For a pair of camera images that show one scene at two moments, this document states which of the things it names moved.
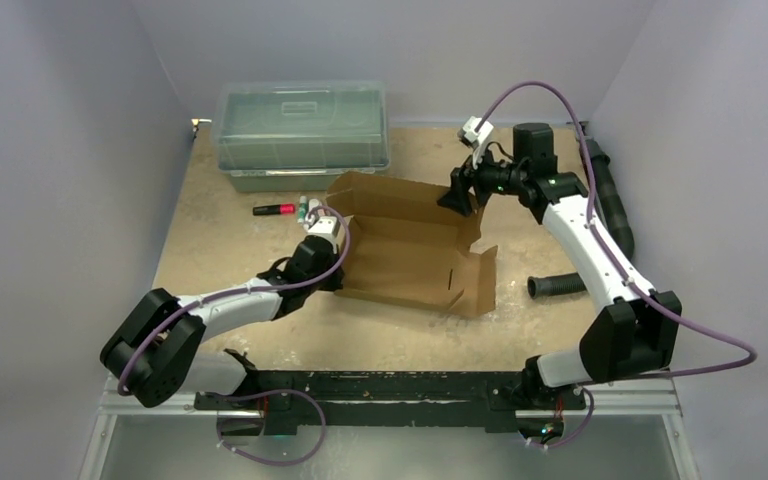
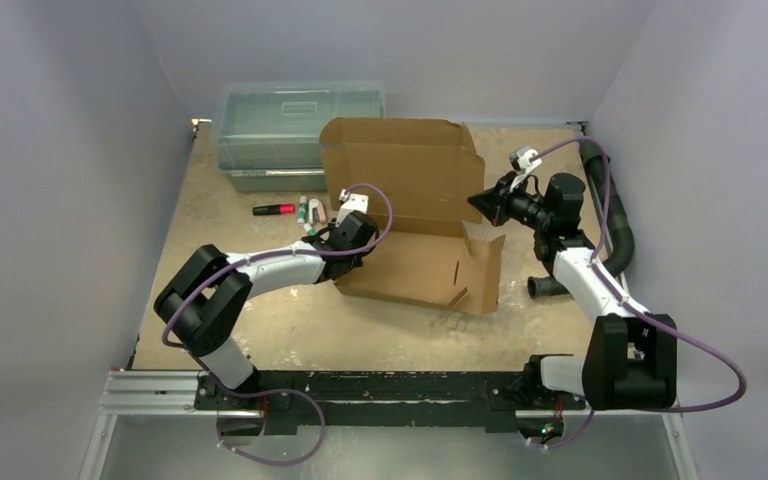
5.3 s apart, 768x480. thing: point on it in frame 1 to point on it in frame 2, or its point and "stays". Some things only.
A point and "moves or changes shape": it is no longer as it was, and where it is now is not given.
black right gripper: (464, 183) to (500, 206)
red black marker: (279, 209) stays
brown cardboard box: (402, 245) moves or changes shape
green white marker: (303, 209) stays
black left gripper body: (330, 283) to (354, 261)
